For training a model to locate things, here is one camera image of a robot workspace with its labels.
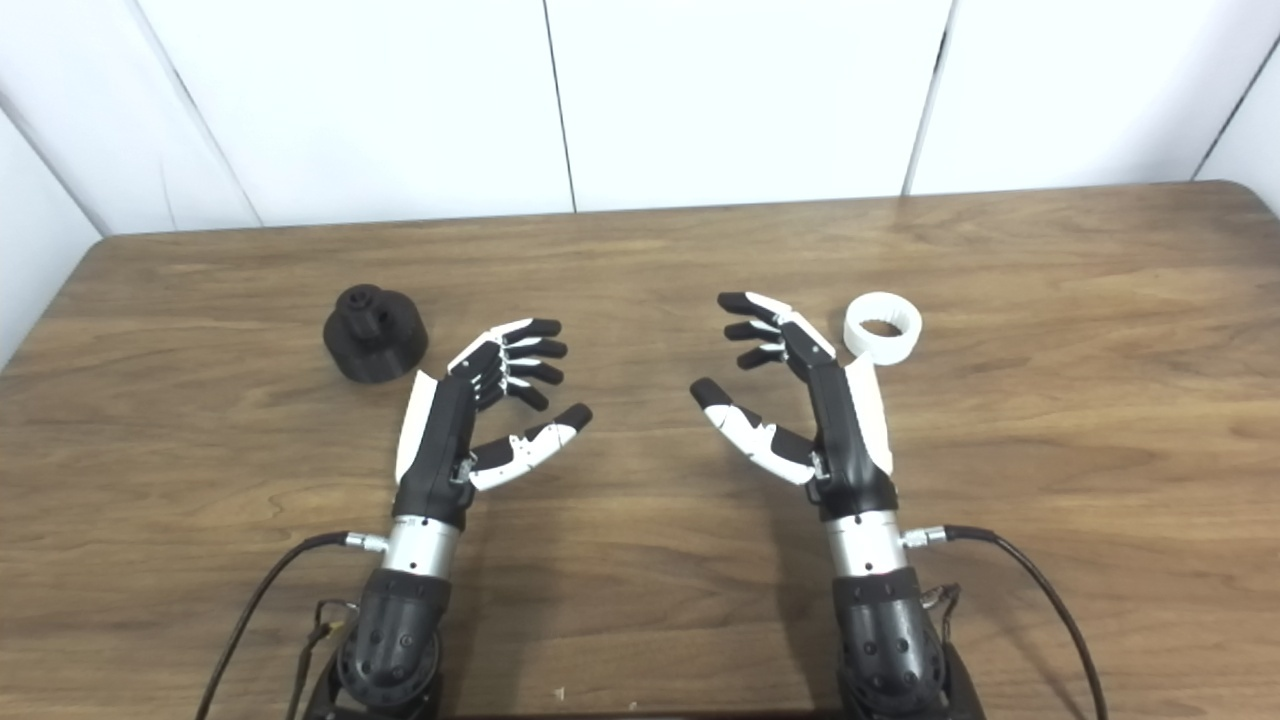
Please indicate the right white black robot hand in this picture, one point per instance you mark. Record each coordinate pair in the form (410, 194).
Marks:
(850, 440)

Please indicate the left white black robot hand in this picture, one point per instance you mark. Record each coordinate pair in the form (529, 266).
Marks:
(432, 450)

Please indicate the round black plastic part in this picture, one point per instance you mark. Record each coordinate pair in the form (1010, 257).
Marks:
(375, 345)

